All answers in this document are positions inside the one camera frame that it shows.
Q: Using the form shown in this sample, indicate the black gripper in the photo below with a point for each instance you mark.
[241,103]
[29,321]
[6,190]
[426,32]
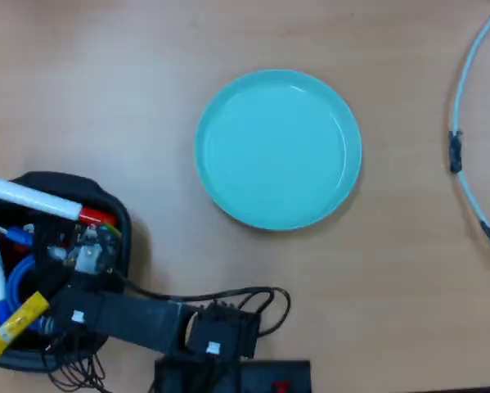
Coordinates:
[79,309]

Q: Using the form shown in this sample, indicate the yellow instant coffee stick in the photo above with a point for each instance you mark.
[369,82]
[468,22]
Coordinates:
[17,323]

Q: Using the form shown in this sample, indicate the black soft bowl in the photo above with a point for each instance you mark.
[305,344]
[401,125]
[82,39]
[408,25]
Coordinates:
[124,229]

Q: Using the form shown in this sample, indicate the white marker red cap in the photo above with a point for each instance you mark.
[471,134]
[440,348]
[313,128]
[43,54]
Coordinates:
[32,197]

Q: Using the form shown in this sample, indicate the red knob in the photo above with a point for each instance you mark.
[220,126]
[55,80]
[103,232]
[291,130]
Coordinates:
[280,387]

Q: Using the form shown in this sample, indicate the teal round plate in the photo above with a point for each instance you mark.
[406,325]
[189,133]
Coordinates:
[277,149]

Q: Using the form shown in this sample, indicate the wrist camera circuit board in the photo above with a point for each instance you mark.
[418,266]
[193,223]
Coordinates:
[90,251]

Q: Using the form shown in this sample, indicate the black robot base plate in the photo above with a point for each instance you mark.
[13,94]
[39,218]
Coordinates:
[277,374]

